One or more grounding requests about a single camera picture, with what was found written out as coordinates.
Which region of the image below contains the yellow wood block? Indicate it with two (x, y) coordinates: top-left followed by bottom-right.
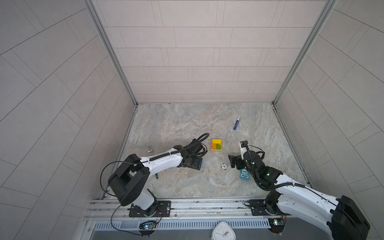
(212, 139), (222, 145)

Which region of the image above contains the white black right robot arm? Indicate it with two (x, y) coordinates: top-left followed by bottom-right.
(228, 141), (371, 240)

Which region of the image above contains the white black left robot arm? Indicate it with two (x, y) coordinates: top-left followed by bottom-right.
(108, 138), (208, 217)

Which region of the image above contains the blue robot toy figure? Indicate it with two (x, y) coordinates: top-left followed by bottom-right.
(240, 169), (250, 181)

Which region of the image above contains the blue white marker pen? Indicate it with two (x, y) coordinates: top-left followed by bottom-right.
(233, 117), (241, 130)

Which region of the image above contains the right circuit board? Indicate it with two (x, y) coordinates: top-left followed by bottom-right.
(268, 218), (285, 234)

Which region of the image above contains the circuit board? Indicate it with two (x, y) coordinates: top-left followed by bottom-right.
(268, 218), (285, 234)
(139, 221), (157, 231)

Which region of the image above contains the white kitchen timer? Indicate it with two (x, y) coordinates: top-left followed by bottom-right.
(211, 222), (236, 240)

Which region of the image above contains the left circuit board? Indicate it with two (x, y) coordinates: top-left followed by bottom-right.
(139, 221), (157, 231)

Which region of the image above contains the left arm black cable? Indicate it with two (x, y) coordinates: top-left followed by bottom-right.
(99, 132), (211, 236)

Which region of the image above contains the green handled fork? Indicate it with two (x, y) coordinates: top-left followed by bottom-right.
(148, 146), (154, 154)

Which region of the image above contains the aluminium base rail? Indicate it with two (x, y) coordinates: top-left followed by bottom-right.
(83, 196), (335, 221)

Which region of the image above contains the aluminium corner post right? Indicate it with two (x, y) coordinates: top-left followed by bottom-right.
(272, 0), (337, 106)

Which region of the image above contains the aluminium corner post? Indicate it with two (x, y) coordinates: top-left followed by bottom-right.
(83, 0), (138, 108)
(272, 0), (337, 106)

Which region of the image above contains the aluminium corner post left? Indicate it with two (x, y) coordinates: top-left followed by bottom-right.
(83, 0), (138, 108)

